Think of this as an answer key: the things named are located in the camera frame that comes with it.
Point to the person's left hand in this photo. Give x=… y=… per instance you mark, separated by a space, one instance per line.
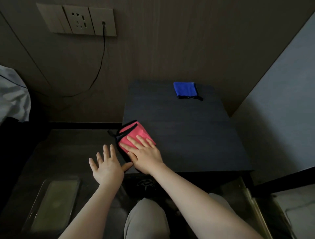
x=108 y=170

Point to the person's right hand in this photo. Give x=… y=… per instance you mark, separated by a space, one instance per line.
x=146 y=157

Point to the person's left middle finger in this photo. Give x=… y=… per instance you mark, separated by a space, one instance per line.
x=106 y=152

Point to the person's left thumb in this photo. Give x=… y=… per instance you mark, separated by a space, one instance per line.
x=127 y=166

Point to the person's right thumb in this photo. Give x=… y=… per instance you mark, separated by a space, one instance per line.
x=130 y=157

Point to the person's right little finger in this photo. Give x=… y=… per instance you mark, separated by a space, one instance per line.
x=150 y=142

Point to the person's right middle finger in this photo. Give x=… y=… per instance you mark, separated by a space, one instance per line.
x=133 y=142

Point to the person's left little finger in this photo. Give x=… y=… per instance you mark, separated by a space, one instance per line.
x=93 y=164

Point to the pink cloth with black trim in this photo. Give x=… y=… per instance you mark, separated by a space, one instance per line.
x=134 y=130

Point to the person's left forearm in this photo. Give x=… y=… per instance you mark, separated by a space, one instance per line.
x=91 y=211

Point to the person's right forearm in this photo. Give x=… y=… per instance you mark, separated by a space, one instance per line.
x=196 y=204

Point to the black shoe with white logo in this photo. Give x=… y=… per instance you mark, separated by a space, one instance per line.
x=145 y=185

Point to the dark wooden bedside table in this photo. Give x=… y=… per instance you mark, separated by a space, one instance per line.
x=187 y=135

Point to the person's grey trousers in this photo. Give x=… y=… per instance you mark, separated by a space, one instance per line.
x=146 y=220

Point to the blue cloth with black trim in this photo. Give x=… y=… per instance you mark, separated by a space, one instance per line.
x=185 y=89

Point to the white bed sheet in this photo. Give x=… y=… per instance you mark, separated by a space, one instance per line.
x=12 y=98

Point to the white cushion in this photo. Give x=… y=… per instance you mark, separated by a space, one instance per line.
x=296 y=213

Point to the gold metal frame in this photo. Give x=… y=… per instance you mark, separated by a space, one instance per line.
x=257 y=212

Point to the beige wall port plate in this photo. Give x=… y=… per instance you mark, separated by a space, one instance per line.
x=108 y=17

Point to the beige wall power socket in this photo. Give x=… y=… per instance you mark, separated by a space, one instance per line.
x=78 y=19

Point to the beige wall switch plate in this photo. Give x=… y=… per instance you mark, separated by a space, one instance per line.
x=51 y=18

